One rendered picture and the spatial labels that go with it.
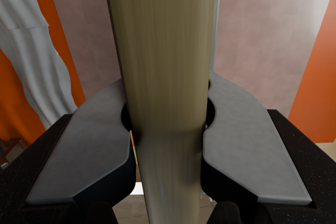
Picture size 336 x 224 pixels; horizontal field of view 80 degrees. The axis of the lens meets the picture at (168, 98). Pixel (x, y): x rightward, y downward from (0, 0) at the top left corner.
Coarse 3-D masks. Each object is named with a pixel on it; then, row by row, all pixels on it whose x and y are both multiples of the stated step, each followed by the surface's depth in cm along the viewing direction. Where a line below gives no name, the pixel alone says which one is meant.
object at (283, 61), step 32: (64, 32) 24; (96, 32) 24; (224, 32) 24; (256, 32) 24; (288, 32) 24; (320, 32) 24; (0, 64) 27; (96, 64) 27; (224, 64) 26; (256, 64) 26; (288, 64) 26; (320, 64) 26; (0, 96) 30; (256, 96) 29; (288, 96) 28; (320, 96) 28; (0, 128) 33; (32, 128) 33; (320, 128) 31
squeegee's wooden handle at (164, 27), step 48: (144, 0) 5; (192, 0) 5; (144, 48) 6; (192, 48) 6; (144, 96) 7; (192, 96) 7; (144, 144) 8; (192, 144) 8; (144, 192) 10; (192, 192) 10
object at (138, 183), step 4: (136, 168) 37; (136, 172) 36; (136, 176) 35; (136, 180) 35; (140, 180) 35; (136, 184) 35; (140, 184) 35; (136, 188) 36; (140, 188) 36; (132, 192) 36; (136, 192) 36; (140, 192) 36
